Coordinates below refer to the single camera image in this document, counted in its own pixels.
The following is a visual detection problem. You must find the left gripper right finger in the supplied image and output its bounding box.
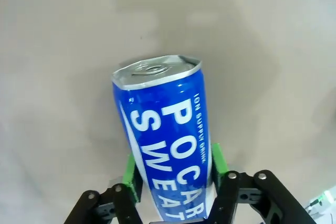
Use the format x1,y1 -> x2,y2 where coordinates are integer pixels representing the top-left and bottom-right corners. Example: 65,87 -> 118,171
203,142 -> 314,224

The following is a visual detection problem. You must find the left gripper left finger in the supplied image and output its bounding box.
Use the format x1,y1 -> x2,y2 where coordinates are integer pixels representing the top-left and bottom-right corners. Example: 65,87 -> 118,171
62,153 -> 144,224

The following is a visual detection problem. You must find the blue Pocari Sweat can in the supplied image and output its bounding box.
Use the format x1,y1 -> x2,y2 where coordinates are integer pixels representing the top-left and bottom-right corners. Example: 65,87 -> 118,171
110,55 -> 219,222

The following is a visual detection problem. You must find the white device with green light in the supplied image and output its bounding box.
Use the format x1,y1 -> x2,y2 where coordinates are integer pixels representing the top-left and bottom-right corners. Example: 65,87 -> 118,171
304,189 -> 336,216

